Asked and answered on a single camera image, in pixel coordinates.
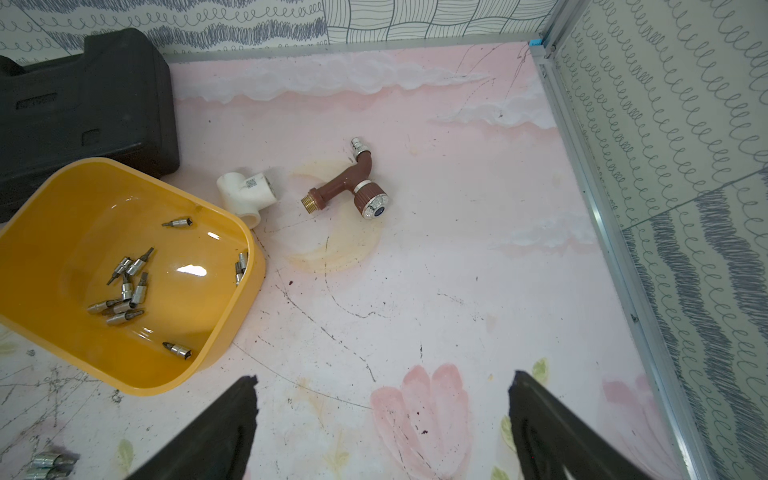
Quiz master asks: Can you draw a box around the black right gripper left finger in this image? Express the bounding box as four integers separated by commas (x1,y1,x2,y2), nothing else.
130,376,258,480

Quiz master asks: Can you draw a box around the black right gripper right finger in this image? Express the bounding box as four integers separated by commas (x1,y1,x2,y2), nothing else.
508,370,648,479

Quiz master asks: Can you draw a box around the single metal bit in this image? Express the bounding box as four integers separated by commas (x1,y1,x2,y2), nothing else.
162,342,192,360

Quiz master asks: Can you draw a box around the yellow plastic storage box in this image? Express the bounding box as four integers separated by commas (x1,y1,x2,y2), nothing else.
1,158,266,396

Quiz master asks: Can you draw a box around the pile of metal bits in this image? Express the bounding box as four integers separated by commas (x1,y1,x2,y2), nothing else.
24,452,78,480

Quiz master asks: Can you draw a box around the white pipe tee fitting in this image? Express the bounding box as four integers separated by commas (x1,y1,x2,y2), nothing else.
216,172,278,229

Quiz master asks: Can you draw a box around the brown water tap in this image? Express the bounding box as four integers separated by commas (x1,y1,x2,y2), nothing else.
301,137,389,220

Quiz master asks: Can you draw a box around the black plastic tool case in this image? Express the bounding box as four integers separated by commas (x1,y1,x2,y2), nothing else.
1,28,180,221

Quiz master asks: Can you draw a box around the aluminium corner frame post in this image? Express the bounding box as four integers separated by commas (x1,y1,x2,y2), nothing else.
529,1,717,479

